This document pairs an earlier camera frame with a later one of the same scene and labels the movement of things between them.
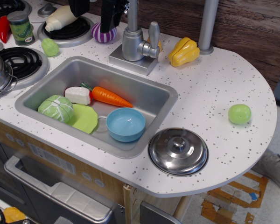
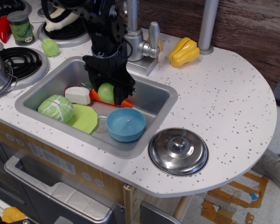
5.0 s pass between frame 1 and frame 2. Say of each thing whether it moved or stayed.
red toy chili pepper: stayed
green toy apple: moved
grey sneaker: stayed
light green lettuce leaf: stayed
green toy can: stayed
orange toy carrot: stayed
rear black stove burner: stayed
